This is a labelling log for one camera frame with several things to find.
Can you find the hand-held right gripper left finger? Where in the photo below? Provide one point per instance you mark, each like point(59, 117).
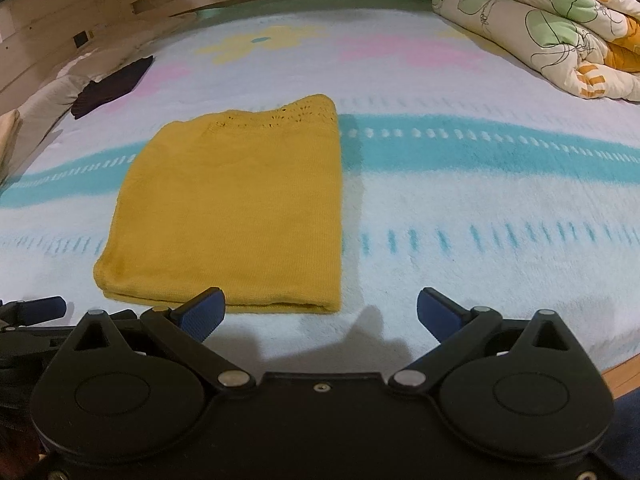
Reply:
point(206, 310)

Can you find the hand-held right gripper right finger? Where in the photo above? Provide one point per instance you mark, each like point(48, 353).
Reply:
point(434, 310)

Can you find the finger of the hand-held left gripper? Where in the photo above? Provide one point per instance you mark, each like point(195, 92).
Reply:
point(45, 306)

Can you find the yellow knit top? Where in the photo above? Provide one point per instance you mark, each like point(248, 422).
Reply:
point(235, 200)

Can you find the beige pillow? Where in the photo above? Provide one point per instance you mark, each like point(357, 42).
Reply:
point(9, 145)

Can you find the white pillow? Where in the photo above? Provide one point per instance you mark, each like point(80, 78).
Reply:
point(55, 105)

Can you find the dark cloth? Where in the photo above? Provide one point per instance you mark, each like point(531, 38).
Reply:
point(112, 85)

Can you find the person's leg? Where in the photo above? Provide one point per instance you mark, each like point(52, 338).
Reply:
point(627, 440)

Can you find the flower print quilt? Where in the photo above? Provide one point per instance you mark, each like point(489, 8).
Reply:
point(550, 25)

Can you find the green bed sheet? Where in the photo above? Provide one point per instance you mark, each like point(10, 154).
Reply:
point(310, 8)

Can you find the black wall socket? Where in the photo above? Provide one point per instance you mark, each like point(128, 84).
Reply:
point(80, 39)

